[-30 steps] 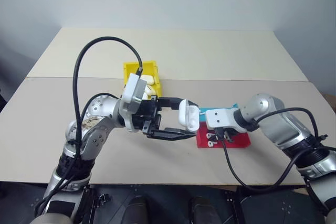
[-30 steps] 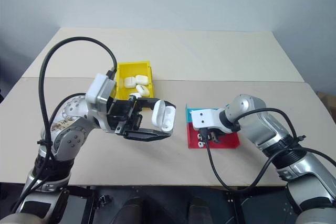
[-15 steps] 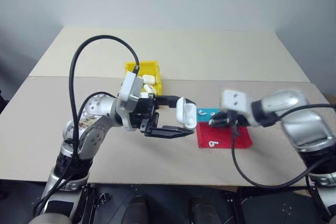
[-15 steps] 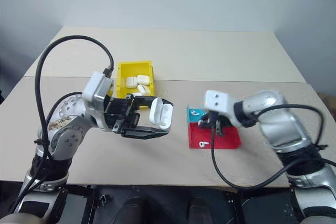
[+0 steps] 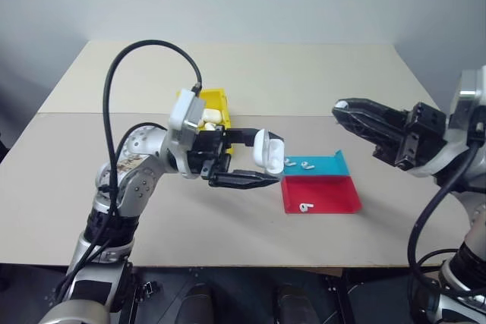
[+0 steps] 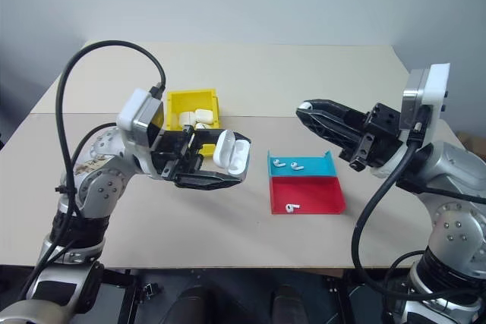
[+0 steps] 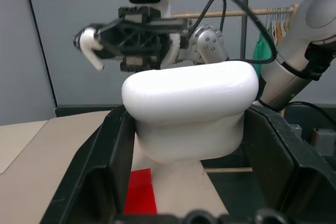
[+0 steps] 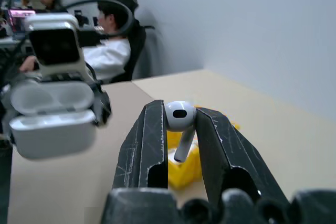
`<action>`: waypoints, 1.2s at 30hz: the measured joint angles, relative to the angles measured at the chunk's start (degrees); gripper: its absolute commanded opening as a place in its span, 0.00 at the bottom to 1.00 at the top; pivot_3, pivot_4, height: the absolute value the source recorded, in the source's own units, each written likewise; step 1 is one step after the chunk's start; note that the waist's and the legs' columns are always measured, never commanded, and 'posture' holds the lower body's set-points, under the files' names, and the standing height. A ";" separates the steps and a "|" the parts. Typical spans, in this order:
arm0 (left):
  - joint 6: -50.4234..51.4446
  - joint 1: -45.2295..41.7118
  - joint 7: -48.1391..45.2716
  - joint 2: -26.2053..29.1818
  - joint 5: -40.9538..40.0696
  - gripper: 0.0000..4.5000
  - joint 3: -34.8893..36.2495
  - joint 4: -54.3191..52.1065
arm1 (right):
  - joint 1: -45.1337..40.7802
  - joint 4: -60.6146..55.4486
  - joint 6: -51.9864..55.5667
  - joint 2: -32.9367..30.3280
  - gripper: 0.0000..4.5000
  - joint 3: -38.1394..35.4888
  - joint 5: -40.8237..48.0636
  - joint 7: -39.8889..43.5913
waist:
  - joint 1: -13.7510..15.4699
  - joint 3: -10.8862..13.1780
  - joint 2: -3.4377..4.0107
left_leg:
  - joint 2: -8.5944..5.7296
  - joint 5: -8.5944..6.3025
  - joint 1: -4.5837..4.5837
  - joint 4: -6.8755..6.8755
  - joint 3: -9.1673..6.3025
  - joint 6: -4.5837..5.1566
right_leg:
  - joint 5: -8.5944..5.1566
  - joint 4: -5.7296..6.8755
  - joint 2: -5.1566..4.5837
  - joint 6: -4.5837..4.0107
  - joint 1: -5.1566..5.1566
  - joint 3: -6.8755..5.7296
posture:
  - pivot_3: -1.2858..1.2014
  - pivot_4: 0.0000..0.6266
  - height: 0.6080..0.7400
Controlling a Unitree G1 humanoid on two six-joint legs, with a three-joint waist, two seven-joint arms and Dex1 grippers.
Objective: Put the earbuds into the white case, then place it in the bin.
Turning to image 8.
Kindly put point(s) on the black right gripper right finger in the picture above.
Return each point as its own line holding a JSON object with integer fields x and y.
{"x": 223, "y": 150}

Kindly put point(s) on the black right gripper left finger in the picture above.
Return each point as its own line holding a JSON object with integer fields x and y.
{"x": 141, "y": 150}

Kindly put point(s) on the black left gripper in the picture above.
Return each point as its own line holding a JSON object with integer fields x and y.
{"x": 64, "y": 77}

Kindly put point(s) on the white earbud case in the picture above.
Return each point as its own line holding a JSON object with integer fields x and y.
{"x": 52, "y": 134}

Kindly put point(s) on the white earbud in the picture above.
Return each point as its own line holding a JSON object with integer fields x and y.
{"x": 181, "y": 124}

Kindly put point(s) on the seated person in white shirt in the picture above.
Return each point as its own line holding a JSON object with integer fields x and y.
{"x": 110, "y": 56}

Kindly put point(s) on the computer monitor with pink screen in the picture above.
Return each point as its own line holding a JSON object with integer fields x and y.
{"x": 21, "y": 20}

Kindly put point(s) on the black office chair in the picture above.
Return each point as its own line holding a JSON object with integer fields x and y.
{"x": 137, "y": 48}

